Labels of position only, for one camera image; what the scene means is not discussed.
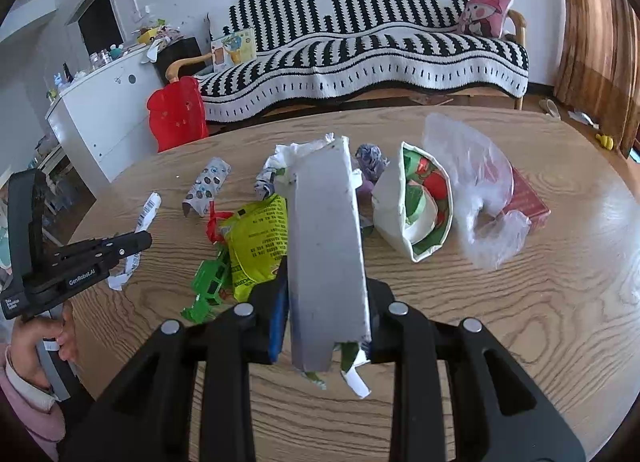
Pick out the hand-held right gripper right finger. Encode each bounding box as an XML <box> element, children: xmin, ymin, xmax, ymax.
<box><xmin>367</xmin><ymin>278</ymin><xmax>586</xmax><ymax>462</ymax></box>

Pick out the brown curtain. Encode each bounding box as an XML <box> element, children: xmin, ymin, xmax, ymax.
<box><xmin>554</xmin><ymin>0</ymin><xmax>640</xmax><ymax>155</ymax></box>

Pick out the black box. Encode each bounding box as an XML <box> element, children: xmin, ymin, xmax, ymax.
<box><xmin>154</xmin><ymin>36</ymin><xmax>203</xmax><ymax>86</ymax></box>

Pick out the person's left forearm pink sleeve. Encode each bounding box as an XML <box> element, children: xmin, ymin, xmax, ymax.
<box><xmin>0</xmin><ymin>347</ymin><xmax>68</xmax><ymax>460</ymax></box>

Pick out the white barcode paper strip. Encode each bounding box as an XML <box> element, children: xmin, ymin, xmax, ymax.
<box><xmin>107</xmin><ymin>192</ymin><xmax>162</xmax><ymax>291</ymax></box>

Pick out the crumpled white paper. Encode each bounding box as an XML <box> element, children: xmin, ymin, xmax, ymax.
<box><xmin>253</xmin><ymin>133</ymin><xmax>337</xmax><ymax>203</ymax></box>

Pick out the pink cartoon cushion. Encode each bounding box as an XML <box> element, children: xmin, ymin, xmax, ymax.
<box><xmin>456</xmin><ymin>0</ymin><xmax>516</xmax><ymax>40</ymax></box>

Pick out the wooden frame sofa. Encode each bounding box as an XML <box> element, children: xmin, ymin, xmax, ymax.
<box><xmin>165</xmin><ymin>0</ymin><xmax>532</xmax><ymax>127</ymax></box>

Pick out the black white checkered sofa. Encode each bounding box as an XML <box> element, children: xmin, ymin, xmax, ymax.
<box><xmin>196</xmin><ymin>0</ymin><xmax>531</xmax><ymax>124</ymax></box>

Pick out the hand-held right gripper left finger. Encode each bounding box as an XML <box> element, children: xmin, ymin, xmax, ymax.
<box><xmin>57</xmin><ymin>259</ymin><xmax>292</xmax><ymax>462</ymax></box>

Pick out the grey patterned wrapper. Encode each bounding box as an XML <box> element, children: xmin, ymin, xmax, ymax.
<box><xmin>181</xmin><ymin>157</ymin><xmax>232</xmax><ymax>219</ymax></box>

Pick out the white cabinet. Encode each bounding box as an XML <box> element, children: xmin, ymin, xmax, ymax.
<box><xmin>44</xmin><ymin>48</ymin><xmax>174</xmax><ymax>183</ymax></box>

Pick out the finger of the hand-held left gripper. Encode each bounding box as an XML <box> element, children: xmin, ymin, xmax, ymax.
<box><xmin>30</xmin><ymin>231</ymin><xmax>153</xmax><ymax>293</ymax></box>

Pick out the colourful picture book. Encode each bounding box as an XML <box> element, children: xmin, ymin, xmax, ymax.
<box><xmin>210</xmin><ymin>28</ymin><xmax>258</xmax><ymax>72</ymax></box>

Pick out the person's left hand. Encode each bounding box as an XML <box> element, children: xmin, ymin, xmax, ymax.
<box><xmin>11</xmin><ymin>303</ymin><xmax>81</xmax><ymax>393</ymax></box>

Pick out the clear plastic bag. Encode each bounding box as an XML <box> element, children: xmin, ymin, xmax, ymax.
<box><xmin>421</xmin><ymin>112</ymin><xmax>532</xmax><ymax>271</ymax></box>

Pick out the crumpled purple wrapper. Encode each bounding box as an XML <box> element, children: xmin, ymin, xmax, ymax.
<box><xmin>354</xmin><ymin>143</ymin><xmax>392</xmax><ymax>195</ymax></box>

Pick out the grey carton piece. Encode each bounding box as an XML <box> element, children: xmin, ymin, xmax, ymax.
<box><xmin>274</xmin><ymin>136</ymin><xmax>374</xmax><ymax>399</ymax></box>

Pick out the green plastic wrapper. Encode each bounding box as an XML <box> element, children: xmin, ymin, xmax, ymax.
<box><xmin>181</xmin><ymin>247</ymin><xmax>234</xmax><ymax>323</ymax></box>

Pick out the yellow-green snack bag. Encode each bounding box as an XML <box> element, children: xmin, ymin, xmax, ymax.
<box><xmin>219</xmin><ymin>193</ymin><xmax>292</xmax><ymax>303</ymax></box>

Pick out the red cardboard box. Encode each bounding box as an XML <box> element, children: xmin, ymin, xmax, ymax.
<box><xmin>477</xmin><ymin>167</ymin><xmax>552</xmax><ymax>233</ymax></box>

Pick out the red wrapper scrap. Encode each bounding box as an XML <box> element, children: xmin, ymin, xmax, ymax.
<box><xmin>206</xmin><ymin>202</ymin><xmax>236</xmax><ymax>244</ymax></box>

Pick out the red plastic stool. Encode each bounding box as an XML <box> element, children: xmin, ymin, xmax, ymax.
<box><xmin>146</xmin><ymin>75</ymin><xmax>210</xmax><ymax>153</ymax></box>

